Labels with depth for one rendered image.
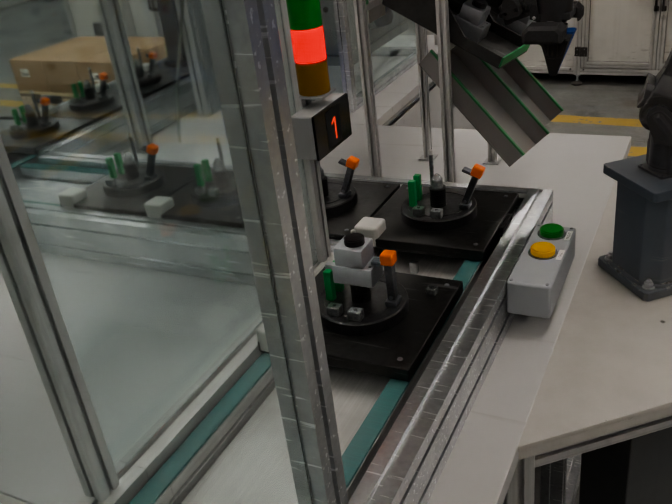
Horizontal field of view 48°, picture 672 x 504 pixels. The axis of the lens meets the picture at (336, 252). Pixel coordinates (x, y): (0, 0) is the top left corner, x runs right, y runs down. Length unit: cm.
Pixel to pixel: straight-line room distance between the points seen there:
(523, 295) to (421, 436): 37
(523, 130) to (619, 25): 373
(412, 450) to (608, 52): 466
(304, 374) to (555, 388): 68
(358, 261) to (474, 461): 31
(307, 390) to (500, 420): 60
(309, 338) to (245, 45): 20
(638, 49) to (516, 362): 430
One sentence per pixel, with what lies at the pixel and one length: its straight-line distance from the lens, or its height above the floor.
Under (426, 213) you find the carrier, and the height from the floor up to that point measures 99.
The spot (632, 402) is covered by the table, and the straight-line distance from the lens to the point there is 115.
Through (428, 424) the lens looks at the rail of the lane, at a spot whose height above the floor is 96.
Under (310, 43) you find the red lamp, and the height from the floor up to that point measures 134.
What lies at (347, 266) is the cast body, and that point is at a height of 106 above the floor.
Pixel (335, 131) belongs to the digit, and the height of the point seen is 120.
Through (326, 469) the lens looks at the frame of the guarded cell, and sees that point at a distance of 58.
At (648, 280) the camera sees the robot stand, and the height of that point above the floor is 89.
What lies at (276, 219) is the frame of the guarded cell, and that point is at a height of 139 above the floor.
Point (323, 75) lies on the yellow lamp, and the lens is 117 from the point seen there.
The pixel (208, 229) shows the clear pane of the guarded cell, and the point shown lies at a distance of 42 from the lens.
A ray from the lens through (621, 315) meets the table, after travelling 133.
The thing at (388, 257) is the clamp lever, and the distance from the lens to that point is 106.
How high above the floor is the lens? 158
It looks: 28 degrees down
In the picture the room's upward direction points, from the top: 7 degrees counter-clockwise
